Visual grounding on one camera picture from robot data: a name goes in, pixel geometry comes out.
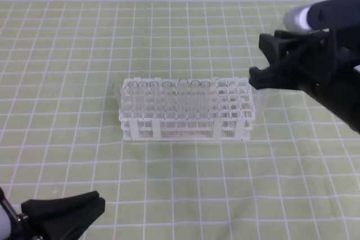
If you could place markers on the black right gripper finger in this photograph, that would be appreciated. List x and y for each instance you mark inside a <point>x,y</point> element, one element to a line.
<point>278,48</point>
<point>274,77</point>

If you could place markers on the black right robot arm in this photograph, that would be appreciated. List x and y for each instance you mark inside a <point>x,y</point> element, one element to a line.
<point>326,15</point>

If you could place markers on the white plastic test tube rack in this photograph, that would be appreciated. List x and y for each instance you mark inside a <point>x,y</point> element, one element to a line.
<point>156,109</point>

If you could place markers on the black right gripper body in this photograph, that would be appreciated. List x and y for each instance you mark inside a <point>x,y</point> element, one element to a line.
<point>321,61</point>

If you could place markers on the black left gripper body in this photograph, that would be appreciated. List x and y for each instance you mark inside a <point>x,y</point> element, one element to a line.
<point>14,226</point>

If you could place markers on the clear glass test tube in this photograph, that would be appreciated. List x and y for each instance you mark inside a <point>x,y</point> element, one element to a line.
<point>261,99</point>

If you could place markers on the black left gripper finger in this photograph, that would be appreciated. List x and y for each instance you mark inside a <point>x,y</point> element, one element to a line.
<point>74,224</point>
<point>49,209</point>

